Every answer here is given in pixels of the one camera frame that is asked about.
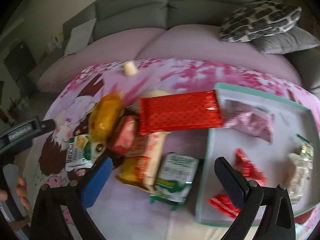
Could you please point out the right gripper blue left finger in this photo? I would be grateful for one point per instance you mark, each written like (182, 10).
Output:
(94, 181)

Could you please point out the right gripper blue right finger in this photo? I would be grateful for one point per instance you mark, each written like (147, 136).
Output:
(232, 181)

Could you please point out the red nice kiss packet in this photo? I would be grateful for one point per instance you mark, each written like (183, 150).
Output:
(231, 202)

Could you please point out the green white cracker packet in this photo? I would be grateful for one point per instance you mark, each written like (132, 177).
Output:
(82, 152)

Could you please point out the orange cream cracker packet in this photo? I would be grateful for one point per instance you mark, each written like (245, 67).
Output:
(142, 161)

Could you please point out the green mung bean biscuit pack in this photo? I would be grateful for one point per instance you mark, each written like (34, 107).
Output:
(175, 180)

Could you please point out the small red box snack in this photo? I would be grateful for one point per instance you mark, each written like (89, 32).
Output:
(123, 136)

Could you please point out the white printed snack packet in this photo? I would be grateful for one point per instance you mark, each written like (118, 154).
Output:
(298, 175)

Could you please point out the pink snack packet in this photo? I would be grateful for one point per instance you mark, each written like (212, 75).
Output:
(253, 121)

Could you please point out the orange bread packet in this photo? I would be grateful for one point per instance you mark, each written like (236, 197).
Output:
(105, 115)

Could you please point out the round green cookie packet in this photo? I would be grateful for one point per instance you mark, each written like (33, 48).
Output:
(306, 148)

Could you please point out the large red patterned snack pack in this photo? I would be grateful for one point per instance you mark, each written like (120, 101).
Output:
(179, 112)

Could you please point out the small cream jelly cup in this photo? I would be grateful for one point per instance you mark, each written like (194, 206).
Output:
(130, 68)

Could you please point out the round white bun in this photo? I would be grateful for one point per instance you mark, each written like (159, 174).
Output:
(155, 93)

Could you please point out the person left hand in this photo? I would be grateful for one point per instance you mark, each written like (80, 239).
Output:
(21, 190)

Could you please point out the teal shallow cardboard tray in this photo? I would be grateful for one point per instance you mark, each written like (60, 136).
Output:
(290, 120)

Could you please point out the pale pillow on sofa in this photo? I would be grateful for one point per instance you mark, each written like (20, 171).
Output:
(80, 37)

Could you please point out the grey cushion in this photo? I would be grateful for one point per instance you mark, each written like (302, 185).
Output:
(295, 39)

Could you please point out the black white patterned pillow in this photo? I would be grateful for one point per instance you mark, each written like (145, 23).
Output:
(259, 19)

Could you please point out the grey sofa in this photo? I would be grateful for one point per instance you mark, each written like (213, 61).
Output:
(114, 16)

